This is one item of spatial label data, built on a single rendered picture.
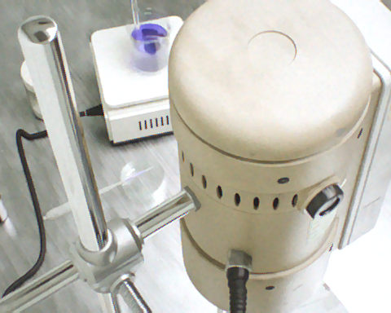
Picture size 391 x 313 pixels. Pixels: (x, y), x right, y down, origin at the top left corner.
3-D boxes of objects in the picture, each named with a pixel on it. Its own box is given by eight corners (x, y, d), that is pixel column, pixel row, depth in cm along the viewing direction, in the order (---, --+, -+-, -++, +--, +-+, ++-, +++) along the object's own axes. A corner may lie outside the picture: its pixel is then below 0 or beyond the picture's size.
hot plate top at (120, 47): (181, 18, 113) (181, 13, 112) (202, 91, 107) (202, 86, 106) (90, 36, 112) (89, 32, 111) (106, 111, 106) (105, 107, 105)
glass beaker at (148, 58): (123, 72, 108) (116, 30, 101) (141, 40, 111) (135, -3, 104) (167, 86, 107) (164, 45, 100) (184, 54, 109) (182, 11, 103)
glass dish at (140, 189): (120, 168, 111) (119, 159, 109) (164, 165, 111) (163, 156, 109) (122, 205, 108) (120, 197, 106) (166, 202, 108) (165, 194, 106)
